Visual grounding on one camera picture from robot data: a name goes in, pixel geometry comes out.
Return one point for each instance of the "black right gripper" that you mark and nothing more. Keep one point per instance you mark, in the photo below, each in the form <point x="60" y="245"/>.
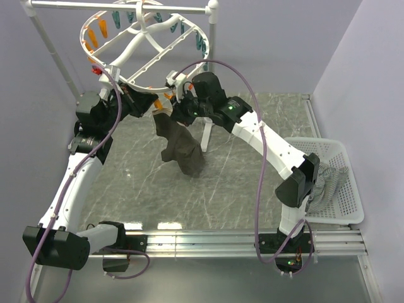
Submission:
<point x="178" y="113"/>

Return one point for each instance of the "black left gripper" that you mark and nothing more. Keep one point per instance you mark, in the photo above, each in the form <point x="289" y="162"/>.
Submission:
<point x="139" y="102"/>

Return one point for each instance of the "orange clothes peg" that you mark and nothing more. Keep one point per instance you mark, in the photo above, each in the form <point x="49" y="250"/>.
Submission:
<point x="158" y="105"/>
<point x="169" y="96"/>

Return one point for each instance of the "dark grey boxer underwear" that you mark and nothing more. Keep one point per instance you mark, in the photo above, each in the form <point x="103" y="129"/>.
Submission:
<point x="181" y="146"/>

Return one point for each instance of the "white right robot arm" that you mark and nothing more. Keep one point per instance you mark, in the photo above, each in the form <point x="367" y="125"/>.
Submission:
<point x="203" y="96"/>

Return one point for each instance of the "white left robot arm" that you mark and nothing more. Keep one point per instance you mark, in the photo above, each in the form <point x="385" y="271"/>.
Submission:
<point x="96" y="114"/>

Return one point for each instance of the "white oval clip hanger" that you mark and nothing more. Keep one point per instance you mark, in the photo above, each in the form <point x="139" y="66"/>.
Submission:
<point x="106" y="28"/>

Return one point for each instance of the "white drying rack stand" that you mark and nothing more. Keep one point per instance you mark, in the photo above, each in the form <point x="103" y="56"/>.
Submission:
<point x="164" y="27"/>

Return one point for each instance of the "striped grey cloth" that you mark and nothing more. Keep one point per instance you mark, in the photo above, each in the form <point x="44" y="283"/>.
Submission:
<point x="329" y="181"/>

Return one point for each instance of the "white plastic laundry basket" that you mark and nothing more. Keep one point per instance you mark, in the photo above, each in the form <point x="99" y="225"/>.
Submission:
<point x="335" y="198"/>

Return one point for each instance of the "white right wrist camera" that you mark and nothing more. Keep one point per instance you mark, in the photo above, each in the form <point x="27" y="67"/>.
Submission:
<point x="176" y="81"/>

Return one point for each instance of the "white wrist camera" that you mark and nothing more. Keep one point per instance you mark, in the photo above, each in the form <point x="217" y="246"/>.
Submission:
<point x="176" y="81"/>
<point x="108" y="75"/>

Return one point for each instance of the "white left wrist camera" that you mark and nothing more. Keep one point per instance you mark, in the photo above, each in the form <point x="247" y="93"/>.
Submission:
<point x="108" y="75"/>

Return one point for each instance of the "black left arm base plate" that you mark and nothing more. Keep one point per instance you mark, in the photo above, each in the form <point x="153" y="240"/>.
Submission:
<point x="136" y="242"/>

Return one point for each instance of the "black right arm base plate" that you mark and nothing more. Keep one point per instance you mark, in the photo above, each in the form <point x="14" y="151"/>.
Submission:
<point x="269" y="243"/>

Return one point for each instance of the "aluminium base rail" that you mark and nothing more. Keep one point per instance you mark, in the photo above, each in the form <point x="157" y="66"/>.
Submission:
<point x="221" y="244"/>

